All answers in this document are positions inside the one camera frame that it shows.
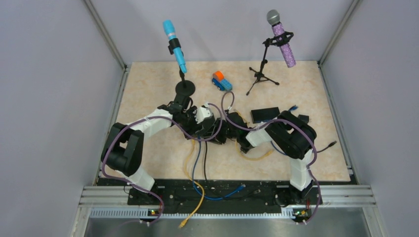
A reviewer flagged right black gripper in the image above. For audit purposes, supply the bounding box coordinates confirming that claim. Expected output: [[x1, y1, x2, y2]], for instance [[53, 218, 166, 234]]
[[202, 118, 239, 144]]

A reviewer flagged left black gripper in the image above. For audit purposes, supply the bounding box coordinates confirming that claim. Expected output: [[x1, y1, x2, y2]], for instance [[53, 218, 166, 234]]
[[177, 106, 204, 138]]

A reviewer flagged large black network switch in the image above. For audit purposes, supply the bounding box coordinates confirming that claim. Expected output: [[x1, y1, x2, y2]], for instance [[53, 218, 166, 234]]
[[193, 118, 216, 139]]

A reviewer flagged small black ribbed network switch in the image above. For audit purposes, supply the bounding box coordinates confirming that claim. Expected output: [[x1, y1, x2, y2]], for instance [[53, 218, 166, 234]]
[[250, 107, 280, 124]]

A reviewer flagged black ethernet cable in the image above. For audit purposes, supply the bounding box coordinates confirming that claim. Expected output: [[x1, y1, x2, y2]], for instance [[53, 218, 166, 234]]
[[316, 140, 338, 155]]

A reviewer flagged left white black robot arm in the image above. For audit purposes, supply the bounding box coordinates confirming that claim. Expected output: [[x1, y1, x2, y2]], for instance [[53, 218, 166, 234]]
[[101, 95, 221, 204]]

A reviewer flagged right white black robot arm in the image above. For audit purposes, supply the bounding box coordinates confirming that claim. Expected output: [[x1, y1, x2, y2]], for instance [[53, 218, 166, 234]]
[[205, 111, 317, 203]]

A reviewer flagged black round-base microphone stand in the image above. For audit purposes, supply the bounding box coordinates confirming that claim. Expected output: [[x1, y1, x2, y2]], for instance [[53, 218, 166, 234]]
[[175, 69, 196, 96]]

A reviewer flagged orange blue toy truck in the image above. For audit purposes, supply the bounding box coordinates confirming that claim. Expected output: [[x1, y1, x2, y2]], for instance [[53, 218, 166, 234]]
[[211, 71, 233, 91]]

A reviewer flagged cyan microphone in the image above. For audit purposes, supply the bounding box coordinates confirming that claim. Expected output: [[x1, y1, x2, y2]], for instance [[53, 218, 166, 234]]
[[163, 20, 187, 74]]

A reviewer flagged black tripod microphone stand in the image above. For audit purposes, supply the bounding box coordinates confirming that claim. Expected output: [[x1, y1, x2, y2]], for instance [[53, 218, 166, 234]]
[[246, 31, 294, 96]]

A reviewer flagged purple glitter microphone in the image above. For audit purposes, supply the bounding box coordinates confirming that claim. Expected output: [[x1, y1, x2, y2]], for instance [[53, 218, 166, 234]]
[[266, 9, 296, 68]]

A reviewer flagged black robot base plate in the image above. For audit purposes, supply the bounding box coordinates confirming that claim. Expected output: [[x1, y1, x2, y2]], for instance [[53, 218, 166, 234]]
[[97, 178, 323, 216]]

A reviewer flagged black power adapter with cord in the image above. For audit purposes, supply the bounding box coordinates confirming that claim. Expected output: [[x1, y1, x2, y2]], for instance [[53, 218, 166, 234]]
[[297, 115, 310, 124]]

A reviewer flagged aluminium frame rail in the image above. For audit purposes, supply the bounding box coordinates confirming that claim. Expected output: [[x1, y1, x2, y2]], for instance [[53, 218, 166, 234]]
[[71, 185, 388, 237]]

